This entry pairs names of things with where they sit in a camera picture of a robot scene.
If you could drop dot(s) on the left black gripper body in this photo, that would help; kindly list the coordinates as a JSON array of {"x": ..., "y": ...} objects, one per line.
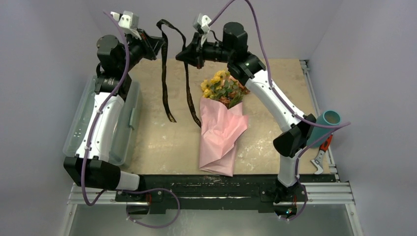
[{"x": 138, "y": 49}]

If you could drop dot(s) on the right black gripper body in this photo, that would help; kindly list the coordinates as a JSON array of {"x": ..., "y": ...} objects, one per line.
[{"x": 198, "y": 54}]

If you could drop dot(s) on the black printed ribbon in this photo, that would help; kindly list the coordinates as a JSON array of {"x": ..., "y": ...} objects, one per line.
[{"x": 164, "y": 53}]

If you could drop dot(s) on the flower bouquet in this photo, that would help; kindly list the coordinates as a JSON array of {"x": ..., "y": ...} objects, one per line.
[{"x": 224, "y": 88}]

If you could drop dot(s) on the pink wrapping paper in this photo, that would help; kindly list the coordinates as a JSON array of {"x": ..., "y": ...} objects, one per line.
[{"x": 221, "y": 127}]

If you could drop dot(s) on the clear plastic storage box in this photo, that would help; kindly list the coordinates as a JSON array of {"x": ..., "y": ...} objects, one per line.
[{"x": 115, "y": 131}]

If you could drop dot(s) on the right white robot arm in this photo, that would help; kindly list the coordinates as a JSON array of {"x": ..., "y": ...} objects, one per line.
[{"x": 255, "y": 75}]

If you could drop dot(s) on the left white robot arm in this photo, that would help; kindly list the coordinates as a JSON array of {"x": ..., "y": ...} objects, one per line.
[{"x": 115, "y": 61}]

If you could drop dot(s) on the teal vase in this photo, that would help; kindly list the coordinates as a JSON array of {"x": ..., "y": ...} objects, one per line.
[{"x": 328, "y": 118}]

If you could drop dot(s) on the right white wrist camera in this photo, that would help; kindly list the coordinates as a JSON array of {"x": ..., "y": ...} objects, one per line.
[{"x": 202, "y": 25}]

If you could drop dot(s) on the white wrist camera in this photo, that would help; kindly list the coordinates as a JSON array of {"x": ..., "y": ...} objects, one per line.
[
  {"x": 128, "y": 22},
  {"x": 202, "y": 25}
]

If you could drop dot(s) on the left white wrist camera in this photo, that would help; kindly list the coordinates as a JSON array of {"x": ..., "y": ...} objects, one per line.
[{"x": 128, "y": 22}]

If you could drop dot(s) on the black aluminium base frame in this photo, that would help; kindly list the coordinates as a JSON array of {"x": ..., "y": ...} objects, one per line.
[{"x": 240, "y": 192}]

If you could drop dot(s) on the orange handled cutter tool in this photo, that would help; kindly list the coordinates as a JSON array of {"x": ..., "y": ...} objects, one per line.
[{"x": 318, "y": 160}]

